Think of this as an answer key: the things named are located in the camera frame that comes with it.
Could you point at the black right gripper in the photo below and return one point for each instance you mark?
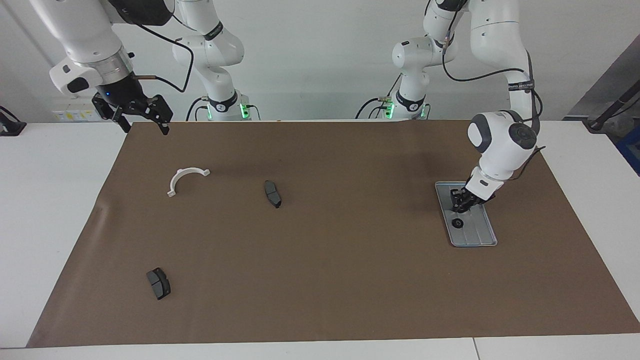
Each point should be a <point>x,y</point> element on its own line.
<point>122,95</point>

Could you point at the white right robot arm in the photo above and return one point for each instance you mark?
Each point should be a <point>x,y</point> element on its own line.
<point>85,35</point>

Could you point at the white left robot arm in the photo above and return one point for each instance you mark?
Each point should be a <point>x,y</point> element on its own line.
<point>500,145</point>

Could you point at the blue box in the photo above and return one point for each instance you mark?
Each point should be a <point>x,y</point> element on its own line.
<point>631,150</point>

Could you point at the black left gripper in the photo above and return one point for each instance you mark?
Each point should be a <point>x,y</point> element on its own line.
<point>474,197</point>

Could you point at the silver metal tray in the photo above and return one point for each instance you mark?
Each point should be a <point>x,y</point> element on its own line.
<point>475,235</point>

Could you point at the dark grey brake pad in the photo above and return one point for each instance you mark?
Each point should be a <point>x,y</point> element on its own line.
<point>272,194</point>
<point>159,284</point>

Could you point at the brown paper table mat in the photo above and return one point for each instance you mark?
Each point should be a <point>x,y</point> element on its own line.
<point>320,270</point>

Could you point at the grey metal panel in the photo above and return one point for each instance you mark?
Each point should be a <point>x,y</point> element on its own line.
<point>615,75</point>

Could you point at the black clamp mount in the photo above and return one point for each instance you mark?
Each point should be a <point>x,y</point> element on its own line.
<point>10,127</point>

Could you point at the black stand pole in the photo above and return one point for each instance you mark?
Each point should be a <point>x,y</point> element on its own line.
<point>615,107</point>

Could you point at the white wall socket box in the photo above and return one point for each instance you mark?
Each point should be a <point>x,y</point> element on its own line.
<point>80,116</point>

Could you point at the white curved plastic bracket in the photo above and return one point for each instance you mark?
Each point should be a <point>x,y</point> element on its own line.
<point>190,171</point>

